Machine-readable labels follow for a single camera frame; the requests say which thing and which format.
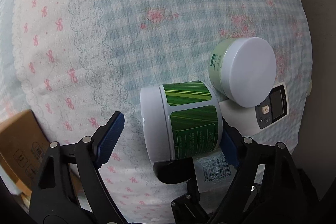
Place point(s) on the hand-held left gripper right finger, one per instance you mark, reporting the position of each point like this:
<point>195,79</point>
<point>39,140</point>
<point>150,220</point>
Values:
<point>229,149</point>

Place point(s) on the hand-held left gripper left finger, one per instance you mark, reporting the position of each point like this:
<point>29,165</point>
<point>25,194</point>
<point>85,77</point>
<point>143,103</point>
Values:
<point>111,136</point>

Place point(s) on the white jar green striped label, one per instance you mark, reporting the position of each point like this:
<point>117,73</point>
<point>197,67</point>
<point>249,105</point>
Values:
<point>189,121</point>

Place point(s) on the white packet with barcode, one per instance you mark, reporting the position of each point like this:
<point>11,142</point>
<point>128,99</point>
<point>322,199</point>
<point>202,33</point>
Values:
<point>173,172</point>

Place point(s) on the white remote control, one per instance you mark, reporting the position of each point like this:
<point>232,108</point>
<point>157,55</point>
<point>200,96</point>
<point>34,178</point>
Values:
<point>274,106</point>

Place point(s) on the pale green jar white lid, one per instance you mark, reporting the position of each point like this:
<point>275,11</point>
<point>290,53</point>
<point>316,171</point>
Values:
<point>249,71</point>

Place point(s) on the brown cardboard box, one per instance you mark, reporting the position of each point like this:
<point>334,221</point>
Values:
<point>18,140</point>

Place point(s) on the checked floral bed sheet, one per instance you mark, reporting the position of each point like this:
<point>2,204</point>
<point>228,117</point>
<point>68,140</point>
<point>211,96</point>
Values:
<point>157,16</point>

